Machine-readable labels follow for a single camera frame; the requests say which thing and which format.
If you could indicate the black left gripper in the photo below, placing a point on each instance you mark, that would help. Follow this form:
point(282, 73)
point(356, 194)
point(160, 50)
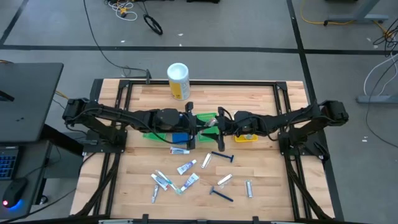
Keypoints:
point(190, 124)

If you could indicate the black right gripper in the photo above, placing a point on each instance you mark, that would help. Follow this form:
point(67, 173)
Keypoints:
point(221, 130)

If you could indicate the clear toothbrush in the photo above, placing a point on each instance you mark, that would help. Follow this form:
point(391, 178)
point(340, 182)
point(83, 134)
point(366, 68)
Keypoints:
point(211, 122)
point(169, 183)

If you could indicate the blue disposable razor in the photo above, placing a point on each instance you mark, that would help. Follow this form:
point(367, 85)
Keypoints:
point(221, 195)
point(221, 155)

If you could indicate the white teal striped packet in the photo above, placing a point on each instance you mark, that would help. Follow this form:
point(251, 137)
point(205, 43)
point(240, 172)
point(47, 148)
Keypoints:
point(247, 137)

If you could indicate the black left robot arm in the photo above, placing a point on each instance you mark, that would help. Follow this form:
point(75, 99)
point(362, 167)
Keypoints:
point(124, 113)

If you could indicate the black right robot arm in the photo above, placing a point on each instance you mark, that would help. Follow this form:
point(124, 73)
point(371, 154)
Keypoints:
point(280, 119)

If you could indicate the green plastic basket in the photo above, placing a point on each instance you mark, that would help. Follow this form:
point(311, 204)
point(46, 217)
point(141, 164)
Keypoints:
point(154, 137)
point(203, 117)

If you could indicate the blue plastic basket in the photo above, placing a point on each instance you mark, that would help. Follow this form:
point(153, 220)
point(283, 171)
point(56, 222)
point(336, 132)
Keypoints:
point(179, 138)

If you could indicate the yellow plastic basket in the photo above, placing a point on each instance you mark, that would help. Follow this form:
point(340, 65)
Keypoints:
point(239, 139)

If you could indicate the white yellow wipes canister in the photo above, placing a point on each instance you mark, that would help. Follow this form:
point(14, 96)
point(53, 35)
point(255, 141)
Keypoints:
point(179, 84)

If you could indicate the grey desk foot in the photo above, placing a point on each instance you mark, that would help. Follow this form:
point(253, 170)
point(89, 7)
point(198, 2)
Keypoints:
point(376, 99)

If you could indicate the grey lower desk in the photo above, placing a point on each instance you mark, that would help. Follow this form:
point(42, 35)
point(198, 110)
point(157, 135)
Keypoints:
point(31, 168)

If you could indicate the grey desk leg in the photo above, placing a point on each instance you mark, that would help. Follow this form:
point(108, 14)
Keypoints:
point(367, 9)

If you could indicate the backlit keyboard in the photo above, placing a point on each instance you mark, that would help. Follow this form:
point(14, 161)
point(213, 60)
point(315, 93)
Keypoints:
point(7, 163)

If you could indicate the black computer mouse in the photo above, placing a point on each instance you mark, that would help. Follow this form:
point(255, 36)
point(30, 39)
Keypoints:
point(14, 193)

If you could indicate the black aluminium rig frame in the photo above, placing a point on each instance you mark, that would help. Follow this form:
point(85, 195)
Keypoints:
point(202, 82)

